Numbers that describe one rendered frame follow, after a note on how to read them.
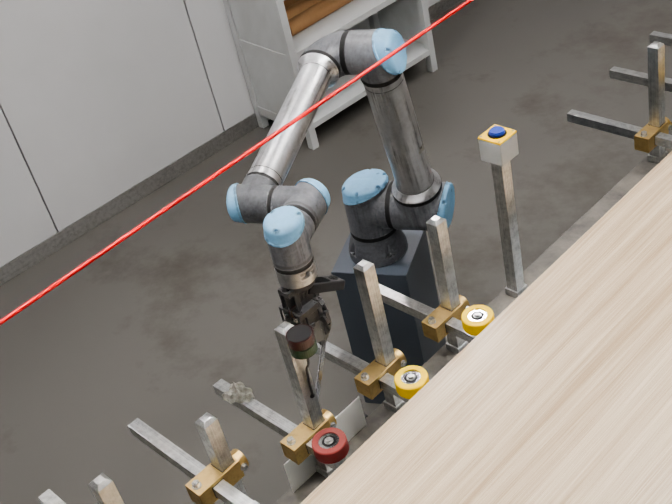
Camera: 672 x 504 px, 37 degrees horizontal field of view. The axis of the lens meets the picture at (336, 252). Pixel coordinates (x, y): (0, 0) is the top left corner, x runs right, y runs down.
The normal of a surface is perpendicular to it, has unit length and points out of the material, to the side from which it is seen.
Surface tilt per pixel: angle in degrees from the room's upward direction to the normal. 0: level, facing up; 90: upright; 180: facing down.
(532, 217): 0
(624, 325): 0
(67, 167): 90
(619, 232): 0
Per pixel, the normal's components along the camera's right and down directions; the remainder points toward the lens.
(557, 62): -0.20, -0.78
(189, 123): 0.66, 0.34
